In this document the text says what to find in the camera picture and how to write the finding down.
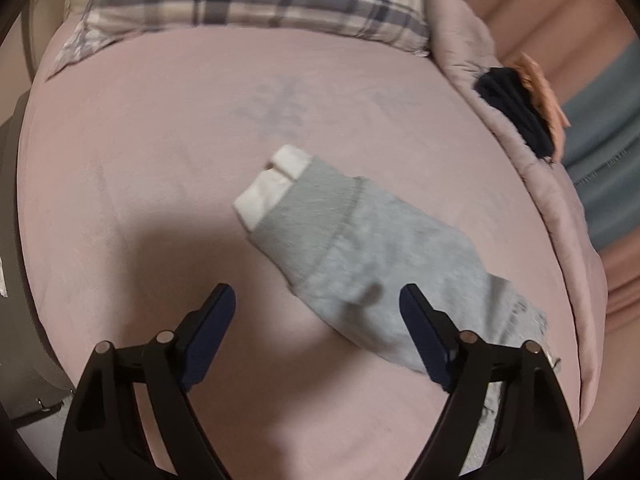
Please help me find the peach fabric item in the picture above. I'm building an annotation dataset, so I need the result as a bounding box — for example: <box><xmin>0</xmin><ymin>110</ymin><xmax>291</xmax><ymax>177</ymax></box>
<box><xmin>515</xmin><ymin>51</ymin><xmax>571</xmax><ymax>163</ymax></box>

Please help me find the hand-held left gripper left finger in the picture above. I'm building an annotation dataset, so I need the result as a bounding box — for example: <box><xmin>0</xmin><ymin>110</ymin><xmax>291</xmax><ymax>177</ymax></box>
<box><xmin>56</xmin><ymin>283</ymin><xmax>237</xmax><ymax>480</ymax></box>

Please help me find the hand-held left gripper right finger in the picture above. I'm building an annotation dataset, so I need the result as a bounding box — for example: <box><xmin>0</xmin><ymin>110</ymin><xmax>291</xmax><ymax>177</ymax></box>
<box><xmin>398</xmin><ymin>283</ymin><xmax>585</xmax><ymax>480</ymax></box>

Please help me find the dark navy cloth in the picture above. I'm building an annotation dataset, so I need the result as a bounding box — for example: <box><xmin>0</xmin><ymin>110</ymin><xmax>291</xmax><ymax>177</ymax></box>
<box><xmin>474</xmin><ymin>66</ymin><xmax>557</xmax><ymax>159</ymax></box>

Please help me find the grey sweatshirt with white collar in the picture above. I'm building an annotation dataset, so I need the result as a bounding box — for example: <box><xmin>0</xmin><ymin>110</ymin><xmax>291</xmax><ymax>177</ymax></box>
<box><xmin>233</xmin><ymin>144</ymin><xmax>563</xmax><ymax>480</ymax></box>

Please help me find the teal blue cloth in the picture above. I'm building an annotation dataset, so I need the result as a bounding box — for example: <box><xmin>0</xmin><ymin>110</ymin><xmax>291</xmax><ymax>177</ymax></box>
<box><xmin>559</xmin><ymin>35</ymin><xmax>640</xmax><ymax>252</ymax></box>

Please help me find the pink quilted comforter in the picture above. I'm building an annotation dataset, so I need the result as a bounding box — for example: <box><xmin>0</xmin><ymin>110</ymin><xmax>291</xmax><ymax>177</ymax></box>
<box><xmin>424</xmin><ymin>0</ymin><xmax>608</xmax><ymax>426</ymax></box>

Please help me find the pink bed sheet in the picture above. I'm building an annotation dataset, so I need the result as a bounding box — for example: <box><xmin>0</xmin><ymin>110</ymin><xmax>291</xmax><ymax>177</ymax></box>
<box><xmin>15</xmin><ymin>25</ymin><xmax>587</xmax><ymax>480</ymax></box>

